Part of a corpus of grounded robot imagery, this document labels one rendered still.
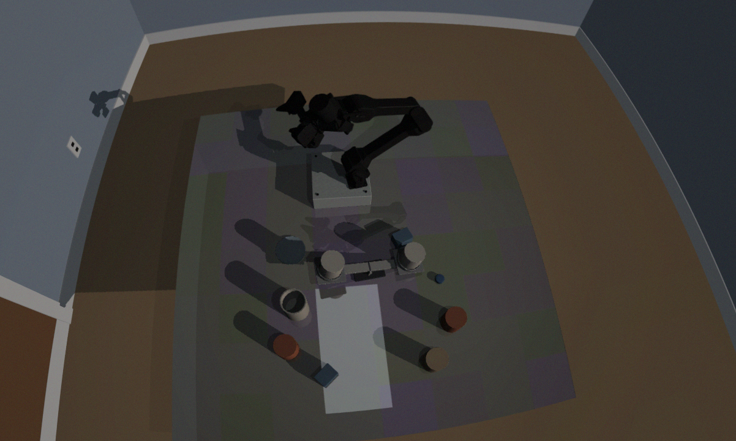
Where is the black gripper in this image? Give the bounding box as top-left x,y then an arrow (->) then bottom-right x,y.
276,91 -> 325,148

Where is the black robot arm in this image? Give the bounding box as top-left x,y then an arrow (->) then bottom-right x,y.
291,93 -> 433,189

